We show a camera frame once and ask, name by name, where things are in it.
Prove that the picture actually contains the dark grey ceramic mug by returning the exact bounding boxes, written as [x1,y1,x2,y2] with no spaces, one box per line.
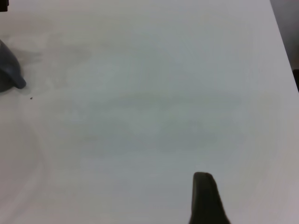
[0,38,27,93]

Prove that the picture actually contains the black background object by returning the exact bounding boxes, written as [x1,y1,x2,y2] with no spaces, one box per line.
[292,68,299,93]

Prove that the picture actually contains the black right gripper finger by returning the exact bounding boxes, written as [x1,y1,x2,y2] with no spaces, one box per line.
[188,172,232,224]

